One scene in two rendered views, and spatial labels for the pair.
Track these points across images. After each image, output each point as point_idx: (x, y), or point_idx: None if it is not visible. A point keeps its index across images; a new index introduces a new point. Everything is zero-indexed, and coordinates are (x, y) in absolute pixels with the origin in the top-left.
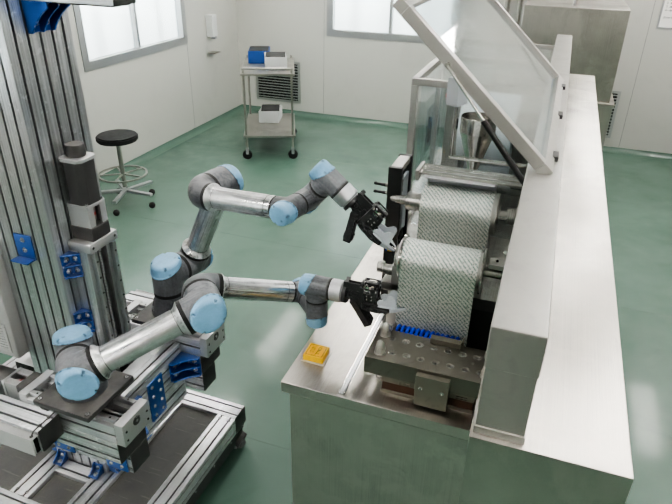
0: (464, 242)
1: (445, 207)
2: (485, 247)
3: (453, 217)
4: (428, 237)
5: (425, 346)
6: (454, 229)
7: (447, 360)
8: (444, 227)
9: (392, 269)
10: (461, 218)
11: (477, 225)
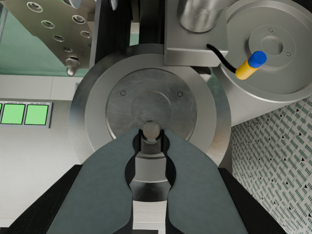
0: (248, 137)
1: (287, 220)
2: (231, 138)
3: (267, 191)
4: (301, 122)
5: (73, 9)
6: (262, 161)
7: (67, 35)
8: (276, 162)
9: (166, 32)
10: (257, 189)
11: (240, 176)
